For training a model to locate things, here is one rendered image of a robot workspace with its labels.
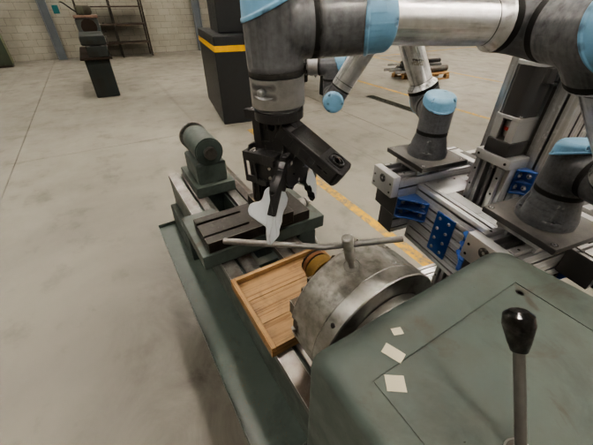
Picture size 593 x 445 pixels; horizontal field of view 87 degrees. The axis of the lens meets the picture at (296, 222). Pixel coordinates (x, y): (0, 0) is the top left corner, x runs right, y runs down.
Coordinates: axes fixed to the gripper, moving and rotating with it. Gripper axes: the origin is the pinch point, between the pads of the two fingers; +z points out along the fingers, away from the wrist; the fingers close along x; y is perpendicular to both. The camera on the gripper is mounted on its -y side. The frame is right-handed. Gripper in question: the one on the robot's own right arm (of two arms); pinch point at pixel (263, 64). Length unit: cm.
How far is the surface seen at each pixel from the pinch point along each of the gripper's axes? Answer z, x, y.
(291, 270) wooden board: -25, 57, 60
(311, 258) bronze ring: -36, 35, 76
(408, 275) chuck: -59, 25, 89
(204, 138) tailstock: 28.3, 28.4, 11.8
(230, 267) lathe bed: -2, 58, 62
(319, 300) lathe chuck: -42, 29, 96
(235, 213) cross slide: 3, 48, 42
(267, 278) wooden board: -18, 57, 66
